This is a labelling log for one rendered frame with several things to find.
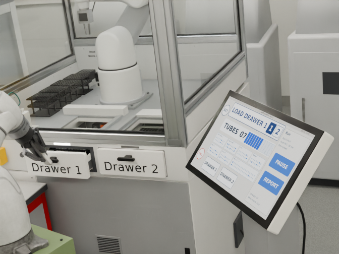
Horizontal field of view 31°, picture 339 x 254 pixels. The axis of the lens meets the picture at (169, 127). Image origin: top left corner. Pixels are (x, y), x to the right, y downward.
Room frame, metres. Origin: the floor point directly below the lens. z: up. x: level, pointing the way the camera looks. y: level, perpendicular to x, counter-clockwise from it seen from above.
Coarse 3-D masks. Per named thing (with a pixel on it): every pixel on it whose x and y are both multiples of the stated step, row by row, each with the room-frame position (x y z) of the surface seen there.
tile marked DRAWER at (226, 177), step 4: (224, 168) 1.75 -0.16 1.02; (220, 172) 1.75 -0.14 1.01; (224, 172) 1.74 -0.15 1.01; (228, 172) 1.72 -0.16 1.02; (232, 172) 1.71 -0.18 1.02; (220, 176) 1.74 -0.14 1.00; (224, 176) 1.73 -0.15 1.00; (228, 176) 1.71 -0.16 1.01; (232, 176) 1.70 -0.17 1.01; (236, 176) 1.68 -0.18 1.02; (220, 180) 1.73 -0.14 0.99; (224, 180) 1.71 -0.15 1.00; (228, 180) 1.70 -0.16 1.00; (232, 180) 1.69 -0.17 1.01; (224, 184) 1.70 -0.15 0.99; (228, 184) 1.69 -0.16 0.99; (232, 184) 1.67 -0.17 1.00
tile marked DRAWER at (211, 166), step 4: (208, 156) 1.86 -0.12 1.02; (208, 160) 1.84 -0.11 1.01; (212, 160) 1.83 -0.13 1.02; (204, 164) 1.85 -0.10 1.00; (208, 164) 1.83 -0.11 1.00; (212, 164) 1.81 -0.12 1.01; (216, 164) 1.80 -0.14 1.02; (220, 164) 1.78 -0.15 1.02; (204, 168) 1.83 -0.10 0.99; (208, 168) 1.82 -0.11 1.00; (212, 168) 1.80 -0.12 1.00; (216, 168) 1.78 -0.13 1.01; (208, 172) 1.80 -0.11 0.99; (212, 172) 1.79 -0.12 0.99; (212, 176) 1.77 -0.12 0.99
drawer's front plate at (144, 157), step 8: (104, 152) 2.27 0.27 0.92; (112, 152) 2.26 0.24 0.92; (120, 152) 2.24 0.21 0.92; (128, 152) 2.23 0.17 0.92; (136, 152) 2.22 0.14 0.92; (144, 152) 2.20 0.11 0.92; (152, 152) 2.19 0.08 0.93; (160, 152) 2.17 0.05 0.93; (104, 160) 2.28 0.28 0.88; (112, 160) 2.26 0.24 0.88; (136, 160) 2.22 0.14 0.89; (144, 160) 2.20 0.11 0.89; (152, 160) 2.19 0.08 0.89; (160, 160) 2.17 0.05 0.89; (104, 168) 2.28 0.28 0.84; (112, 168) 2.26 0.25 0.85; (120, 168) 2.25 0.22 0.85; (144, 168) 2.20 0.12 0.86; (152, 168) 2.19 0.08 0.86; (160, 168) 2.18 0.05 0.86; (144, 176) 2.21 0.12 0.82; (152, 176) 2.19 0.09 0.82; (160, 176) 2.18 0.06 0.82
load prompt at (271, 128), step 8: (240, 104) 1.90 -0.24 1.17; (232, 112) 1.91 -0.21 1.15; (240, 112) 1.87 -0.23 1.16; (248, 112) 1.84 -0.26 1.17; (256, 112) 1.80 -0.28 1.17; (240, 120) 1.84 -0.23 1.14; (248, 120) 1.81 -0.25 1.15; (256, 120) 1.78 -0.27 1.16; (264, 120) 1.75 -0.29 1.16; (272, 120) 1.72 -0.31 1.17; (256, 128) 1.75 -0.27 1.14; (264, 128) 1.72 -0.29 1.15; (272, 128) 1.69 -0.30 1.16; (280, 128) 1.66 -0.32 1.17; (272, 136) 1.67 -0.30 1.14
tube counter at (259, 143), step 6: (246, 132) 1.78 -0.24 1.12; (252, 132) 1.76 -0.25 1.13; (240, 138) 1.79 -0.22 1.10; (246, 138) 1.76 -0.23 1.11; (252, 138) 1.74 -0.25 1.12; (258, 138) 1.72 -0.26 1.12; (246, 144) 1.74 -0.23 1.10; (252, 144) 1.72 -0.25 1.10; (258, 144) 1.70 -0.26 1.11; (264, 144) 1.68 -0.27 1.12; (270, 144) 1.65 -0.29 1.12; (258, 150) 1.68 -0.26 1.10; (264, 150) 1.66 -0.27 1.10; (270, 150) 1.64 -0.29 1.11
